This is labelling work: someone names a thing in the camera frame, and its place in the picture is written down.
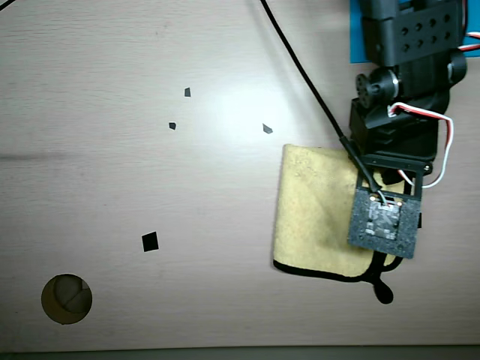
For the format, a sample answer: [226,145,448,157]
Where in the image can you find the round table cable hole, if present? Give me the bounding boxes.
[40,273,93,326]

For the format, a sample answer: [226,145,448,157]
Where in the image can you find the red white arm wire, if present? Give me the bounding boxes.
[459,0,480,53]

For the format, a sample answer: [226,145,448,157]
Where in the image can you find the yellow towel with black trim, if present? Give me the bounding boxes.
[271,144,404,305]

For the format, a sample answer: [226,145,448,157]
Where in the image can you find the thick black camera cable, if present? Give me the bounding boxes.
[259,0,383,191]

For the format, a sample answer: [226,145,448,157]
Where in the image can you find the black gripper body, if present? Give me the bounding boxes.
[348,95,440,163]

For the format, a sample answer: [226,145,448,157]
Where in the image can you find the white red servo wire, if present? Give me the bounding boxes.
[387,101,455,188]

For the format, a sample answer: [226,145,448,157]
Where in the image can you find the blue paper sheet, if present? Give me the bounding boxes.
[349,0,480,64]

